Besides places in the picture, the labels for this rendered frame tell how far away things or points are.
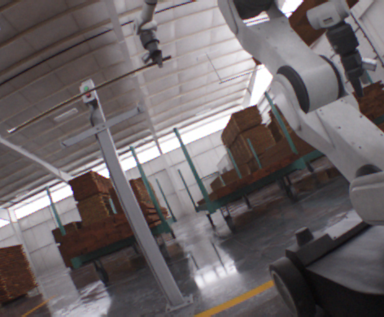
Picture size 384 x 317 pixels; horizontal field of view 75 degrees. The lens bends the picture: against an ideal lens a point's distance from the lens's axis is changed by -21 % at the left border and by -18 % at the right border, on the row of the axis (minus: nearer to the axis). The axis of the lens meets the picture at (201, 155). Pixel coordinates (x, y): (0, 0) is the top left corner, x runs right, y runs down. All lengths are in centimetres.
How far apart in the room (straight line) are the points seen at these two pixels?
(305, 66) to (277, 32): 15
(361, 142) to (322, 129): 11
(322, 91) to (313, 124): 10
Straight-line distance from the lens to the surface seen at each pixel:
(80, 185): 1099
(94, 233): 292
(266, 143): 1106
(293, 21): 115
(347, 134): 70
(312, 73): 76
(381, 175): 56
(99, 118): 159
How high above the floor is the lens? 44
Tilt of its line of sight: 8 degrees up
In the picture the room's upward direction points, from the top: 25 degrees counter-clockwise
